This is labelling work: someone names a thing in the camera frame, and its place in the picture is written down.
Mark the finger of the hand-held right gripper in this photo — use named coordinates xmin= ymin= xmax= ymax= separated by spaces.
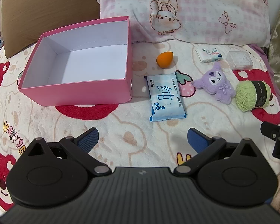
xmin=261 ymin=121 xmax=280 ymax=162

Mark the clear plastic swab box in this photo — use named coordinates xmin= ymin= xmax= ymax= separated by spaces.
xmin=225 ymin=51 xmax=252 ymax=71

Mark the pink checked pillow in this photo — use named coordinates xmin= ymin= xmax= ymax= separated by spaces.
xmin=100 ymin=0 xmax=271 ymax=48

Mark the blue wet wipes pack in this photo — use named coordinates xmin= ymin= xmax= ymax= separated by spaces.
xmin=144 ymin=73 xmax=187 ymax=122

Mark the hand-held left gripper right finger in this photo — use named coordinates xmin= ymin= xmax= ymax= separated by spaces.
xmin=174 ymin=127 xmax=258 ymax=176

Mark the printed bear blanket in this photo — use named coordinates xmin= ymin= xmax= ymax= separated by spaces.
xmin=0 ymin=38 xmax=280 ymax=215

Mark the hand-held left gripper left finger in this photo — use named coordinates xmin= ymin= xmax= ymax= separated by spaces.
xmin=26 ymin=127 xmax=111 ymax=176

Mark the orange makeup sponge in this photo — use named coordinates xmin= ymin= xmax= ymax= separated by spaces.
xmin=156 ymin=51 xmax=175 ymax=69

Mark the small white tissue pack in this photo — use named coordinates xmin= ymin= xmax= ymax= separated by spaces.
xmin=195 ymin=47 xmax=224 ymax=63

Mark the pink cardboard box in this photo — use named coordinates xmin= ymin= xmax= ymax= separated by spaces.
xmin=18 ymin=16 xmax=133 ymax=106

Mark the brown pillow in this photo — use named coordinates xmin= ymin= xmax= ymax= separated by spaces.
xmin=1 ymin=0 xmax=102 ymax=59

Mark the green yarn ball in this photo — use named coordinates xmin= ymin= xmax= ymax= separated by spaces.
xmin=235 ymin=80 xmax=272 ymax=111

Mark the purple plush toy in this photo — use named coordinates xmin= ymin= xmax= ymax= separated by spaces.
xmin=192 ymin=62 xmax=236 ymax=105

